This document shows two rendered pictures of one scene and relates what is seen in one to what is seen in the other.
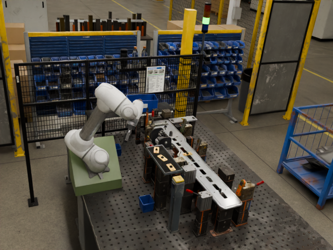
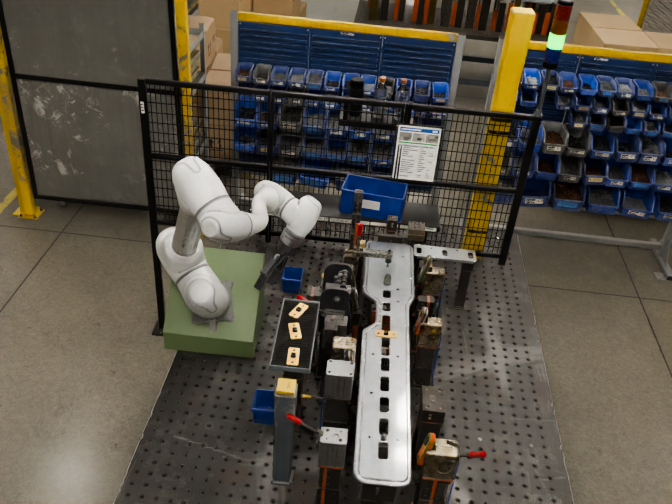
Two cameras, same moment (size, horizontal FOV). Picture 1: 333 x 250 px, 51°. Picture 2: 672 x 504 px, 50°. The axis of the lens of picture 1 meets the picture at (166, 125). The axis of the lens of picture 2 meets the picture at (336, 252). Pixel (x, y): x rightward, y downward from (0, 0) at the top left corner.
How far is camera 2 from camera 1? 117 cm
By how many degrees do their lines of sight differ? 25
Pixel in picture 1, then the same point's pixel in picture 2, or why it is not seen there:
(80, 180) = (175, 322)
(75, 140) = (163, 249)
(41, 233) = (143, 388)
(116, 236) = (174, 450)
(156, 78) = (418, 152)
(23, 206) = (144, 329)
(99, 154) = (199, 286)
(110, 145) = (252, 271)
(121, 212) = (217, 406)
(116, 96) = (200, 190)
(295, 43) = not seen: outside the picture
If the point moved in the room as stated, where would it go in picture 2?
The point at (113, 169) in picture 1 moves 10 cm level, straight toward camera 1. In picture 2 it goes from (242, 320) to (231, 334)
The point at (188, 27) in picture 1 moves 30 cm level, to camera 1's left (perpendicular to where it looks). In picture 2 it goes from (508, 51) to (446, 36)
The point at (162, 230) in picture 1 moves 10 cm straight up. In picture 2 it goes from (260, 471) to (260, 453)
